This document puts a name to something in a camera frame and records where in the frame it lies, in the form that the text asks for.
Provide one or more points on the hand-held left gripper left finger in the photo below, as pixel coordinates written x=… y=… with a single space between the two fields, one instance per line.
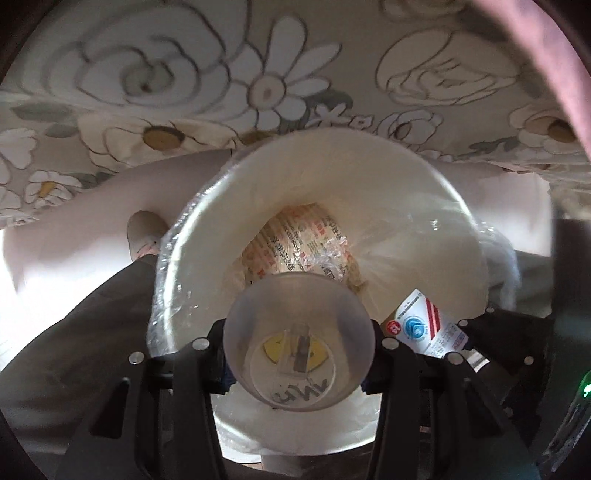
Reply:
x=214 y=364

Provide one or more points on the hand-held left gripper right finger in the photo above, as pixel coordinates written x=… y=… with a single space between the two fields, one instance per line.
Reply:
x=392 y=369

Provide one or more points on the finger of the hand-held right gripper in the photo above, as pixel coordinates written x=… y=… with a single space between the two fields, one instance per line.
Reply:
x=508 y=341

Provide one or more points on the white carton with red stripes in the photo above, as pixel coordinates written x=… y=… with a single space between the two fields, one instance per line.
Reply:
x=425 y=323

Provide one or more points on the clear plastic cup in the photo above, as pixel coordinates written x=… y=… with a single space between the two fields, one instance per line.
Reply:
x=258 y=323

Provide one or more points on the white trash bin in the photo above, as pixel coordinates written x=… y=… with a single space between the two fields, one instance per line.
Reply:
x=415 y=221

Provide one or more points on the clear plastic bin liner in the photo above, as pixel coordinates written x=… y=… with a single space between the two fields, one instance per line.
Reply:
x=159 y=300

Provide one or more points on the printed orange snack wrapper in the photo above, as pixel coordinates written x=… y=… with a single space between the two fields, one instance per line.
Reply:
x=286 y=240

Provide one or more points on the pale slipper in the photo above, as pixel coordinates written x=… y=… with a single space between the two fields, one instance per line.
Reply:
x=145 y=228

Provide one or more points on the pink floral bed sheet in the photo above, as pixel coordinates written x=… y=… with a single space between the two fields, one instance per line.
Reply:
x=545 y=46

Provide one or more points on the beige floral bed cover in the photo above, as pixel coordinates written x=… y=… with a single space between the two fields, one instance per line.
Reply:
x=323 y=69

